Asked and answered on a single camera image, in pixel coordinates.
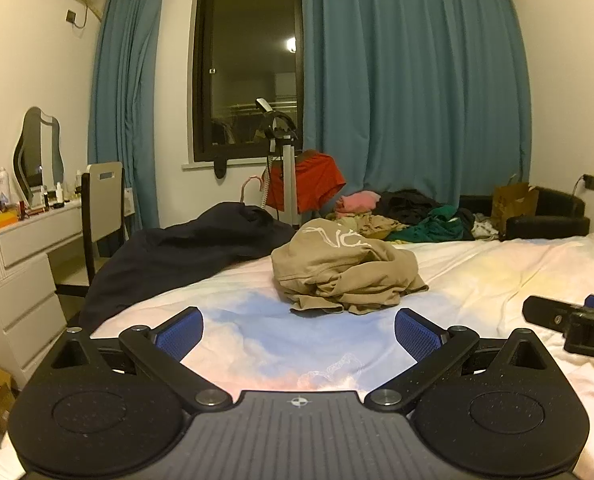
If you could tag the white patterned cloth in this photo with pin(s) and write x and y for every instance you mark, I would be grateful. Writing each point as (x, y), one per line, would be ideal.
(484, 227)

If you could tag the wavy framed mirror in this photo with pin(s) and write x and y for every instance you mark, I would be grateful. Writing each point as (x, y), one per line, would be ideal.
(37, 155)

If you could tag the white vanity desk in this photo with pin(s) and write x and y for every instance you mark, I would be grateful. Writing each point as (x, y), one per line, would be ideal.
(22, 285)

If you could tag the narrow blue curtain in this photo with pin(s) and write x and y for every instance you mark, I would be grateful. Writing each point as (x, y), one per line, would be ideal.
(127, 100)

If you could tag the small black hanging object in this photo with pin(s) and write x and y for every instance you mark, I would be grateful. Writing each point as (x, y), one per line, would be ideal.
(220, 169)

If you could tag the black sofa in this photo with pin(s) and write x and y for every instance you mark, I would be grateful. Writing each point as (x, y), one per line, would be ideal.
(552, 215)

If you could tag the dark framed window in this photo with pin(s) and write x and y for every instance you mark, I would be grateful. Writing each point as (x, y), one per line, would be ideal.
(247, 60)

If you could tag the dark navy blanket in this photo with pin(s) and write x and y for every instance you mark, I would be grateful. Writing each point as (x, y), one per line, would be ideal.
(177, 255)

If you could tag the black clothes pile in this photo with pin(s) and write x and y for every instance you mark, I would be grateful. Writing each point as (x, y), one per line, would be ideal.
(407, 205)

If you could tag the red cloth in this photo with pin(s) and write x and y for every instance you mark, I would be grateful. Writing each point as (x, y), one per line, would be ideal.
(312, 180)

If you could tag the wide blue curtain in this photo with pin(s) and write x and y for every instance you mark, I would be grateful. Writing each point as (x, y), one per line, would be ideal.
(412, 80)

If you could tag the green cloth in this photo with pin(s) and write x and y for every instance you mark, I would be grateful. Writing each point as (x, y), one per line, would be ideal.
(437, 225)

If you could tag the brown paper bag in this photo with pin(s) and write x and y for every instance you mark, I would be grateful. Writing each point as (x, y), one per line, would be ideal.
(514, 205)

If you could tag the white spray can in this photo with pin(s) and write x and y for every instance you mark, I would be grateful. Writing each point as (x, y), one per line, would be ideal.
(3, 185)

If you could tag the small grey wall socket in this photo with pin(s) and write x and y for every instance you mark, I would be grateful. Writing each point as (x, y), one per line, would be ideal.
(71, 15)

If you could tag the beige printed shirt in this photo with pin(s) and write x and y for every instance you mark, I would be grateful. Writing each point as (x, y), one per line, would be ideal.
(342, 270)

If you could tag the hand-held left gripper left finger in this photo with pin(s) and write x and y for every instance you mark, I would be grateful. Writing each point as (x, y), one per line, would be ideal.
(179, 331)

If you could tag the row of cosmetic bottles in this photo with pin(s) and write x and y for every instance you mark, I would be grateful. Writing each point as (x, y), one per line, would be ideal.
(52, 197)

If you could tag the pink cloth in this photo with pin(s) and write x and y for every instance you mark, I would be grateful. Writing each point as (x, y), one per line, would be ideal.
(357, 201)

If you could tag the beige chair with black frame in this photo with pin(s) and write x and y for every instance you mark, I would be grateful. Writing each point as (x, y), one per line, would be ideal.
(104, 200)

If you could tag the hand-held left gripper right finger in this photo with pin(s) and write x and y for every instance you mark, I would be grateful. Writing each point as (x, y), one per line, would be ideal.
(417, 332)

